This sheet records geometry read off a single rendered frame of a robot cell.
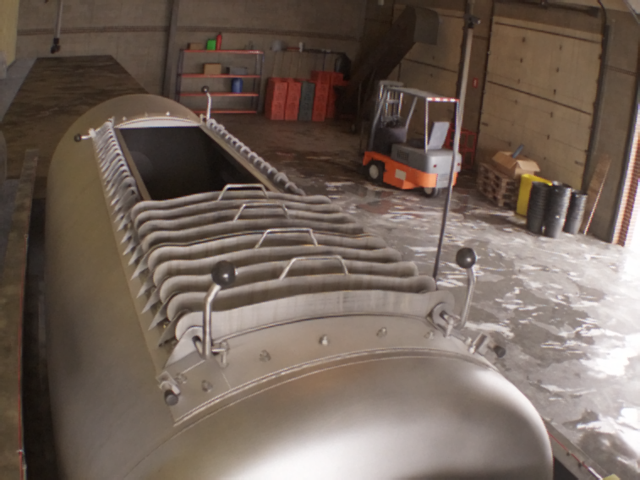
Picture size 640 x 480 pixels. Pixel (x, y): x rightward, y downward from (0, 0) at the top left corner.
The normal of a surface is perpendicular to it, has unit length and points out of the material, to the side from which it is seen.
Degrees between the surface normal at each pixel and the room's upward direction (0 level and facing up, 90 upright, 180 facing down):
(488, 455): 69
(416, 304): 90
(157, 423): 37
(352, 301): 90
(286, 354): 13
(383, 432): 60
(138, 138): 104
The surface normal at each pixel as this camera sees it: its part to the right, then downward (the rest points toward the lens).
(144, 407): -0.50, -0.68
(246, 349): -0.19, -0.86
